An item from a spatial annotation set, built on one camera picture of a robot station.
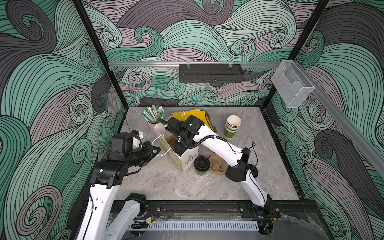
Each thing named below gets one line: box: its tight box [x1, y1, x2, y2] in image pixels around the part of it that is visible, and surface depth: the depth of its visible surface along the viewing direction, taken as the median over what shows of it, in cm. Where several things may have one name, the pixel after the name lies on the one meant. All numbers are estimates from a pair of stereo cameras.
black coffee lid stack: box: [251, 167, 259, 179], surface depth 86 cm
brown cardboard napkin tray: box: [205, 111, 217, 133], surface depth 112 cm
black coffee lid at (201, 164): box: [194, 156, 211, 172], surface depth 79 cm
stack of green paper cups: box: [225, 115, 242, 138], surface depth 94 cm
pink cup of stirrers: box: [141, 104, 164, 138], surface depth 94 cm
